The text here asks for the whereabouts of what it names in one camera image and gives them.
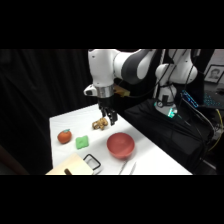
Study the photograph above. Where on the orange tomato toy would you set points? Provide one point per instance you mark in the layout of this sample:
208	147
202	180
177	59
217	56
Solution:
64	136

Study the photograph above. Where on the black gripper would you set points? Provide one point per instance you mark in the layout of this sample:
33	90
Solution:
105	102

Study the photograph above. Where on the light wooden board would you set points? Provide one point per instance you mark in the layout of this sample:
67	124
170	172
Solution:
71	165

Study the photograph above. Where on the green status light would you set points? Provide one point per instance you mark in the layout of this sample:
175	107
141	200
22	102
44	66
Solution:
171	112

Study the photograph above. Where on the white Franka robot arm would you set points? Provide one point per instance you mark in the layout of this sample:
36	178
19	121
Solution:
103	66

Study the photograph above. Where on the yellow wrist connector block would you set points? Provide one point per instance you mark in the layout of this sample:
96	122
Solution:
121	90

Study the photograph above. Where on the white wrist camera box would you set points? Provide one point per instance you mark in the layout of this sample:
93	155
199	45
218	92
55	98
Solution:
89	90

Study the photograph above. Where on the brown plush animal toy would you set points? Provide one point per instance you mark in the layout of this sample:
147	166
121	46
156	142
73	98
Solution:
99	124

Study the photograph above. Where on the pink bowl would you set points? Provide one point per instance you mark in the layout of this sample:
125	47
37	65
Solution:
120	145

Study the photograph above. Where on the black curtain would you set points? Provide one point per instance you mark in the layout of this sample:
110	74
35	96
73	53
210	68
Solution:
36	100

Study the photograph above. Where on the backlit keyboard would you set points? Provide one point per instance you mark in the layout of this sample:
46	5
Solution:
210	99

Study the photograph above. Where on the black cloth covered stand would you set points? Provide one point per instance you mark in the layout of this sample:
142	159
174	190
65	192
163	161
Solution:
166	133

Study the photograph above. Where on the small brown peg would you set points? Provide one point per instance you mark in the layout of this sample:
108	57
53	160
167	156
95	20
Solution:
68	171

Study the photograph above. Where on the framed portrait picture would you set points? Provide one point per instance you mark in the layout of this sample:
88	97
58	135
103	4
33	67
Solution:
214	74

